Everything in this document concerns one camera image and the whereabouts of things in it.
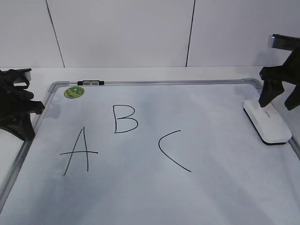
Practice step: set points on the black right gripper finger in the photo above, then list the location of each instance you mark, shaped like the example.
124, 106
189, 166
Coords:
270, 90
293, 100

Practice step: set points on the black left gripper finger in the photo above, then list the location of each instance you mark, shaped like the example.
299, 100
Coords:
36, 107
20, 126

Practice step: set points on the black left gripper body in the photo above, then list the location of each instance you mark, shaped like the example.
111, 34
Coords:
13, 96

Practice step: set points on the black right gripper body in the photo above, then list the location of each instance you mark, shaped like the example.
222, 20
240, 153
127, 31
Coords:
288, 72

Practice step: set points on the white whiteboard eraser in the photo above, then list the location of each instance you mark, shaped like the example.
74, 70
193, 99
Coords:
269, 124

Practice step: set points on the round green magnet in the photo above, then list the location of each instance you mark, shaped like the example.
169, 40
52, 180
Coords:
74, 92

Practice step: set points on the black wrist camera on left gripper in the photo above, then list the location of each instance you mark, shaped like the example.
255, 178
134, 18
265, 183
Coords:
22, 75

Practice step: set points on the black wrist camera on gripper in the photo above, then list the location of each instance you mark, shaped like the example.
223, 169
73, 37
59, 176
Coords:
283, 42
22, 75

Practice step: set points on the black wrist camera on right gripper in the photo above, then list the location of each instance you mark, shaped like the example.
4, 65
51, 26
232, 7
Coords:
283, 42

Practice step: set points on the black hanging clip on frame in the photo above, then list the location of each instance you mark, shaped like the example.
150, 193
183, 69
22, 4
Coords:
90, 83

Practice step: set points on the white whiteboard with grey frame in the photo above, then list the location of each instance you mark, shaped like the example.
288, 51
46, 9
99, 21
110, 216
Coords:
153, 154

